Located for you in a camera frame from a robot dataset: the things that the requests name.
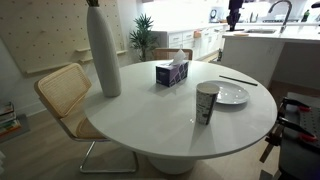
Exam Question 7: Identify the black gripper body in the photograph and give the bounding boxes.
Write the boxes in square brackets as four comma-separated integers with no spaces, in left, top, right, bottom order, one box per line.
[227,0,243,24]

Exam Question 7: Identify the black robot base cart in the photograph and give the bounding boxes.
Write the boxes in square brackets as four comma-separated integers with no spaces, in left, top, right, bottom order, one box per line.
[259,91,320,180]

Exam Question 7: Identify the white round plate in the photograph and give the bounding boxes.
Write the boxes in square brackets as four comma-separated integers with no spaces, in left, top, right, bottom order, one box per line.
[211,80,250,105]

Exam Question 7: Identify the kitchen faucet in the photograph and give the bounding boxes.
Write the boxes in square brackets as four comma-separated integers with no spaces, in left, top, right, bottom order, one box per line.
[268,0,292,34]

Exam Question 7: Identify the white kitchen counter island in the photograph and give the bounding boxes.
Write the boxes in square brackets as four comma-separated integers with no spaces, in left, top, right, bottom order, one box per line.
[221,23,320,89]

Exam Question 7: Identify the black chopstick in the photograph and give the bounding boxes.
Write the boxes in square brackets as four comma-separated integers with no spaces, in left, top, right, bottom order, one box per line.
[219,75,258,86]

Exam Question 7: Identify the white patterned paper cup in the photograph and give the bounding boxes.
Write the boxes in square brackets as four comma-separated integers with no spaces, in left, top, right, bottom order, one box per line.
[196,82,220,125]

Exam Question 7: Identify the wooden chair behind table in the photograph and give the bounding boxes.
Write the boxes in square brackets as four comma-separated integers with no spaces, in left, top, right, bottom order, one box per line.
[153,48,193,60]

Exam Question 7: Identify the purple patterned tissue box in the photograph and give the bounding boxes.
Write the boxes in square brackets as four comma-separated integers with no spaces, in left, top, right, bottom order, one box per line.
[156,50,189,87]

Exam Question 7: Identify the white round table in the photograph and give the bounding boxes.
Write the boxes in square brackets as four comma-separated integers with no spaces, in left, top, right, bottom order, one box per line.
[84,61,277,174]

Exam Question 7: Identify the green potted plant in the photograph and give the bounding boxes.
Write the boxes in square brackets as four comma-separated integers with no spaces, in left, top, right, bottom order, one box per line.
[130,14,157,62]

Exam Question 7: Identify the tall white vase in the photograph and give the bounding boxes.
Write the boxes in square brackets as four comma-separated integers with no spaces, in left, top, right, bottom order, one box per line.
[87,6,121,97]

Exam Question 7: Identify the cane back chair white cushion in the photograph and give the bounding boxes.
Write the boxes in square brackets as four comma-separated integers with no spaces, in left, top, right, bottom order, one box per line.
[34,63,139,174]

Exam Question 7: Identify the wooden pegboard with shelves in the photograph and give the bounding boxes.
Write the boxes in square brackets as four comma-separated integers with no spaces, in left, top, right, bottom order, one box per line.
[0,0,129,77]

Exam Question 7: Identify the stack of books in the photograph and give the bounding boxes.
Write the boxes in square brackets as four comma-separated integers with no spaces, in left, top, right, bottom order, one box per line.
[0,102,21,136]

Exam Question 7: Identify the orange handled clamp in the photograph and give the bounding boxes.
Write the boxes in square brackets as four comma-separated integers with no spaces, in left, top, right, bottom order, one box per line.
[278,117,317,142]
[282,97,311,112]

